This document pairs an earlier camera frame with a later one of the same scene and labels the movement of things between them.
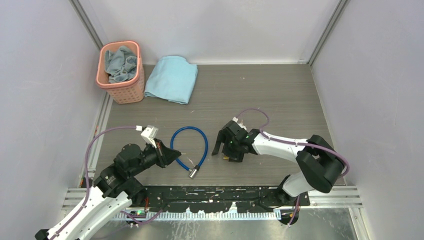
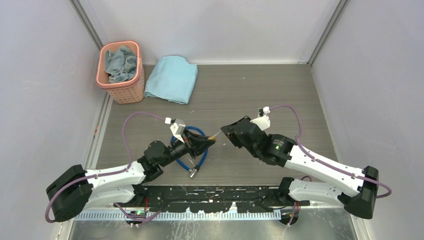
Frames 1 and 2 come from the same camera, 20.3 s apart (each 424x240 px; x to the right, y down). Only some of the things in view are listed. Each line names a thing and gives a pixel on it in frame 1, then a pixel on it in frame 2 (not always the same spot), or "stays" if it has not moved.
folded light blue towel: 172,79 stays
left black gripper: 165,155 → 199,143
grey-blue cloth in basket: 120,64 stays
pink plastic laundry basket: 120,72 stays
